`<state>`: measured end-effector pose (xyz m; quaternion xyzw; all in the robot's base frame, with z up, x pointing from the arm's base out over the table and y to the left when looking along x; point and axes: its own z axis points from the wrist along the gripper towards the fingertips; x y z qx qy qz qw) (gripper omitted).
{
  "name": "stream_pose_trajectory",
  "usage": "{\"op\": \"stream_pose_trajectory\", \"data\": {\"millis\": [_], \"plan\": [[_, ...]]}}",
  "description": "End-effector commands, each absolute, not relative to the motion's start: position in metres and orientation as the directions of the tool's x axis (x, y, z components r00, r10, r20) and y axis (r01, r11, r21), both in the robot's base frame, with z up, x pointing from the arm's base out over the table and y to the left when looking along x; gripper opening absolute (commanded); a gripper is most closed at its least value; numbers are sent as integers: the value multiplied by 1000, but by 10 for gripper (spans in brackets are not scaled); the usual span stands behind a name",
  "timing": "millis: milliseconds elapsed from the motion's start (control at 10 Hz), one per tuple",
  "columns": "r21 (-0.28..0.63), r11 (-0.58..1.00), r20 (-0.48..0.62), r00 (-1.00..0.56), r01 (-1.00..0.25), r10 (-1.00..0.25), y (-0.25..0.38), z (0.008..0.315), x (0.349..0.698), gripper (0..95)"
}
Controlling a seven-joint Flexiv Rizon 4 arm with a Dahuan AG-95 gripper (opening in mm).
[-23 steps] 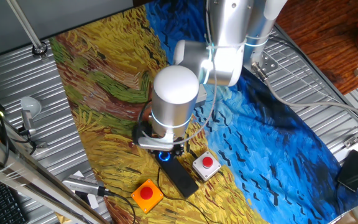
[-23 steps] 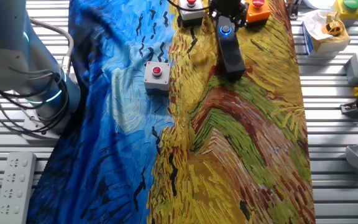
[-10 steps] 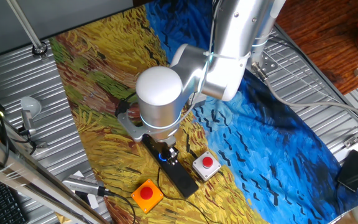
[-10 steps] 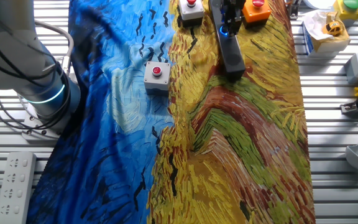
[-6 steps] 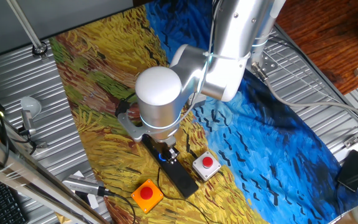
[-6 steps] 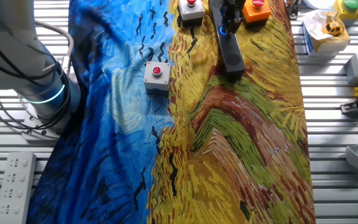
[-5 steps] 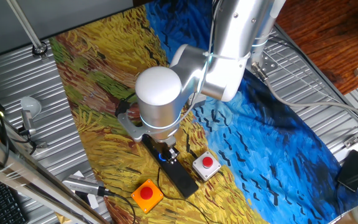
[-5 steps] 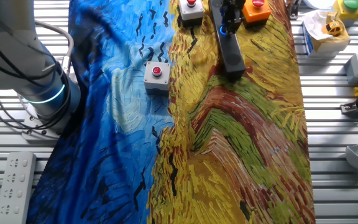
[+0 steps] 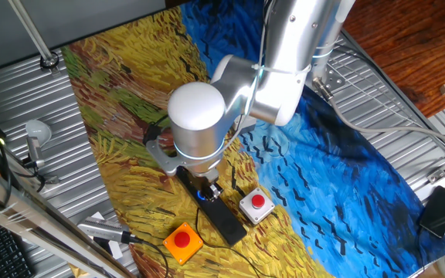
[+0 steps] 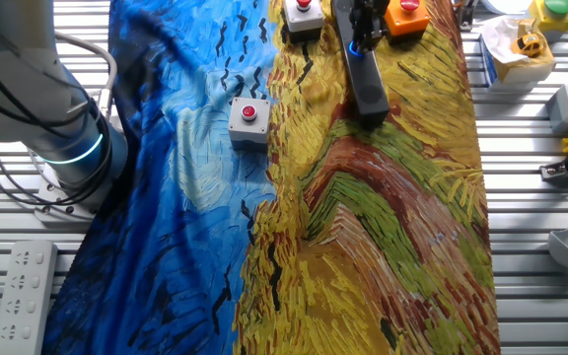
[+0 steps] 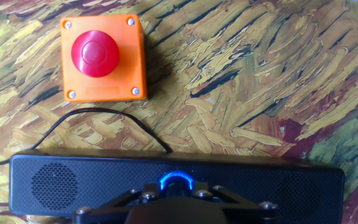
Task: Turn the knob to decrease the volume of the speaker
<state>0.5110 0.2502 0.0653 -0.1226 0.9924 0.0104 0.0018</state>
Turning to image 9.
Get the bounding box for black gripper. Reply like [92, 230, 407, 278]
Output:
[191, 168, 223, 202]

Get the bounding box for black speaker bar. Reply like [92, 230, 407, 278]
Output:
[175, 165, 248, 247]

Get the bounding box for grey box with red button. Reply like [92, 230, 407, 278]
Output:
[240, 114, 257, 133]
[239, 188, 276, 225]

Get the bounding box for orange box with red button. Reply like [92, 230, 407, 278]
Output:
[162, 222, 205, 266]

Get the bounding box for painted wheat field tablecloth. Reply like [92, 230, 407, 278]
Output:
[60, 0, 445, 278]

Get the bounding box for black smartphone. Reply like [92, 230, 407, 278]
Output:
[418, 185, 445, 239]

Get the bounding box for metal pole with base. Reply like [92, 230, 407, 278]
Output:
[8, 0, 61, 75]

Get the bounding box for black speaker cable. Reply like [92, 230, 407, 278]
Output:
[194, 207, 277, 278]

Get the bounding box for grey camera bracket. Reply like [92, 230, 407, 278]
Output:
[144, 137, 189, 178]

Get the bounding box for black device cable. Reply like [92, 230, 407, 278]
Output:
[124, 233, 170, 278]

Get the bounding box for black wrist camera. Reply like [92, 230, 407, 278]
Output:
[142, 122, 162, 146]

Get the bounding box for silver finned camera device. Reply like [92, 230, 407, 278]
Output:
[76, 216, 133, 244]

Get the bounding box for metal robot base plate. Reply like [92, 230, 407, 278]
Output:
[311, 63, 347, 93]

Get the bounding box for aluminium frame bar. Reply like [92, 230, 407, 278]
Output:
[0, 156, 137, 278]

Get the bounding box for thick grey robot cable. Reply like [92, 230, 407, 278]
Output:
[311, 76, 445, 155]

